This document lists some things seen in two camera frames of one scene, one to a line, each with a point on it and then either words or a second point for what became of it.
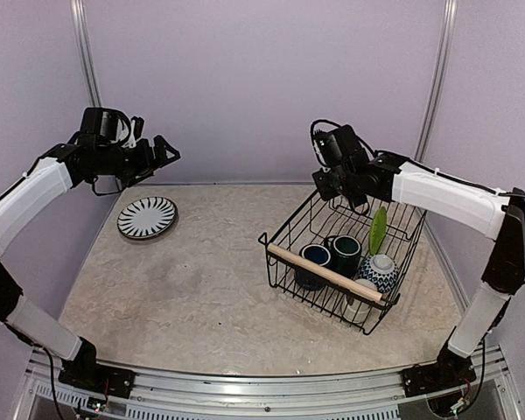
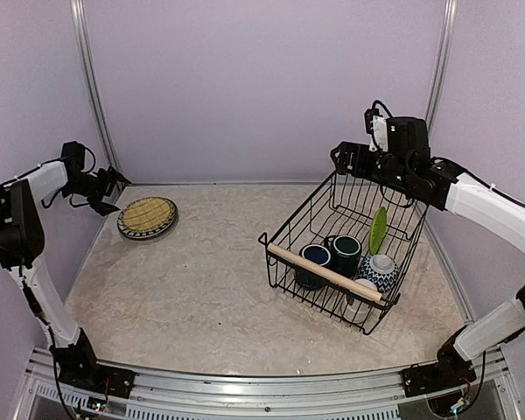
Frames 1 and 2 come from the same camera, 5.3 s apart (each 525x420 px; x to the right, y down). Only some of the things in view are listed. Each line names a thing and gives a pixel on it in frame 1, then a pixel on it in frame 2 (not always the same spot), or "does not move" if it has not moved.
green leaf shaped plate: (378, 230) does not move
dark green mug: (346, 253) does not move
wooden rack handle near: (325, 271) does not move
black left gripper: (147, 163) → (109, 178)
